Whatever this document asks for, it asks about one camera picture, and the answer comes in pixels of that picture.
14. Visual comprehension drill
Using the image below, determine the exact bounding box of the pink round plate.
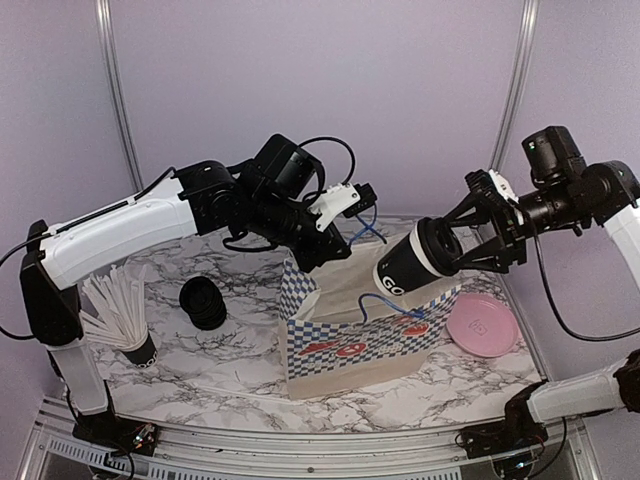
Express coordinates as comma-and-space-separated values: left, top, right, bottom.
446, 293, 520, 358

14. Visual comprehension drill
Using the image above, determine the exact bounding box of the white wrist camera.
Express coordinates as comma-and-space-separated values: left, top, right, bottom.
488, 169, 519, 204
308, 183, 378, 232

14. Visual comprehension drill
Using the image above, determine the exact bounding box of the black plastic cup lid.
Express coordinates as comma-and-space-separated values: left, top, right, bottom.
409, 217, 463, 277

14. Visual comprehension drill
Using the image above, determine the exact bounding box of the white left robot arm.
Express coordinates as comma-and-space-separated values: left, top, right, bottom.
19, 134, 361, 445

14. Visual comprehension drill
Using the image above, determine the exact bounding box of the black paper coffee cup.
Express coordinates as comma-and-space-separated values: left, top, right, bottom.
373, 233, 442, 296

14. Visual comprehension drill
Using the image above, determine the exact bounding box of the left aluminium frame post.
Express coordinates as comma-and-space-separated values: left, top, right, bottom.
94, 0, 145, 191

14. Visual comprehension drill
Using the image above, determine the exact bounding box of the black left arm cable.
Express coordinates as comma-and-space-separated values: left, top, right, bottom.
0, 135, 357, 341

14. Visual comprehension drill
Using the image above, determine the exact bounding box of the right aluminium frame post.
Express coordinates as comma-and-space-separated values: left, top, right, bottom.
489, 0, 541, 171

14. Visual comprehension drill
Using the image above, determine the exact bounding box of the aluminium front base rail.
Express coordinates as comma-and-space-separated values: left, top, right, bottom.
17, 398, 601, 479

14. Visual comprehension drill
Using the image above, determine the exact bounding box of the black cup holding straws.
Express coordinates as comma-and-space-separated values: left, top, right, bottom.
121, 333, 158, 369

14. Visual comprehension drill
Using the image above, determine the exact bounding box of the stack of black lids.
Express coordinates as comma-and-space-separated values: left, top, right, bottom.
179, 276, 227, 331

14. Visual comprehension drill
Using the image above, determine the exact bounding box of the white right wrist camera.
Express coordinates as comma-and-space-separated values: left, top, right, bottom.
488, 169, 519, 204

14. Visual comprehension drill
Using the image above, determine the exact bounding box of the bundle of white straws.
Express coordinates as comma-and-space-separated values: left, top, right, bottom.
80, 265, 149, 352

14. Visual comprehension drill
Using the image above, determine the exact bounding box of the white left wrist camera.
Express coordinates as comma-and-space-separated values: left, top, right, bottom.
308, 183, 378, 232

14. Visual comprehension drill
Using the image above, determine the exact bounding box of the aluminium frame post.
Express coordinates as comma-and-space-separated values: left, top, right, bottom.
489, 0, 541, 171
94, 0, 145, 191

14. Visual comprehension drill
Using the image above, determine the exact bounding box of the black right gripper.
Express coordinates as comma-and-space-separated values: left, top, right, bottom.
441, 177, 588, 273

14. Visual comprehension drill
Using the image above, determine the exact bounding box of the checkered paper takeout bag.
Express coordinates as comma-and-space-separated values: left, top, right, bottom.
278, 235, 462, 400

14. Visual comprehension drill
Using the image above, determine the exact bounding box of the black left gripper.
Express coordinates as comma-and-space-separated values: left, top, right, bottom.
247, 189, 352, 272

